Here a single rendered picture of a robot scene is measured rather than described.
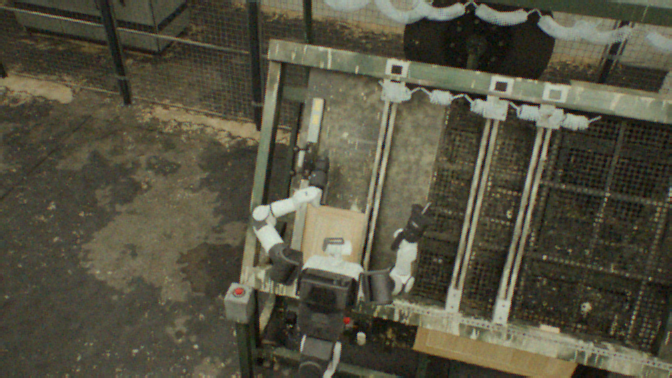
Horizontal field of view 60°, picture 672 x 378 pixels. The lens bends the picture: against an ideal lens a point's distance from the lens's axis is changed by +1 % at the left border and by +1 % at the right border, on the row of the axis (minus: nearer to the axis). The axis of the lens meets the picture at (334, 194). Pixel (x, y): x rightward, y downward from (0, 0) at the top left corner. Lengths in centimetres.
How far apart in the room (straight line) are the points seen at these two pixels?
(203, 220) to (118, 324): 109
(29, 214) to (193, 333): 183
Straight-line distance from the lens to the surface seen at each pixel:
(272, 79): 301
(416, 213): 254
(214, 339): 403
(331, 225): 305
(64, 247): 484
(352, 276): 253
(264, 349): 374
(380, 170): 294
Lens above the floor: 330
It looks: 42 degrees down
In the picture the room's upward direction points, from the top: 4 degrees clockwise
